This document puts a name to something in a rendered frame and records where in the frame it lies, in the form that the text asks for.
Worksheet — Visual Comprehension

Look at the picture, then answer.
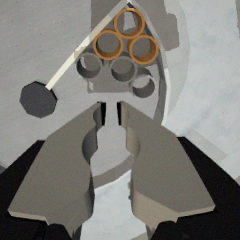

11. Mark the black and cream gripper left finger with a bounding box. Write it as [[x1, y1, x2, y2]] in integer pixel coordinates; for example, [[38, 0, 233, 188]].
[[0, 101, 106, 240]]

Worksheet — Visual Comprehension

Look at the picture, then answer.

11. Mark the bronze bushing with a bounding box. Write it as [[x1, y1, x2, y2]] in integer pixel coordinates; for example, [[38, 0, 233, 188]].
[[127, 33, 158, 64], [114, 8, 145, 39], [93, 29, 123, 60]]

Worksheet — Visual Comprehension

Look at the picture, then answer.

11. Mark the grey metal bushing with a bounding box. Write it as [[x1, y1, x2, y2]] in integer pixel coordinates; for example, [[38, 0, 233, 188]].
[[128, 67, 157, 100], [74, 48, 104, 81], [109, 51, 138, 84]]

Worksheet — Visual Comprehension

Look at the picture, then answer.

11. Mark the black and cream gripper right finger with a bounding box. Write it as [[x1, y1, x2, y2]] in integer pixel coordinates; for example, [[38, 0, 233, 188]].
[[117, 101, 240, 240]]

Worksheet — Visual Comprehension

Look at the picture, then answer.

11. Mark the grey round turntable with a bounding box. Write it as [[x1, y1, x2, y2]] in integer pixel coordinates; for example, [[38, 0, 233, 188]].
[[0, 0, 171, 191]]

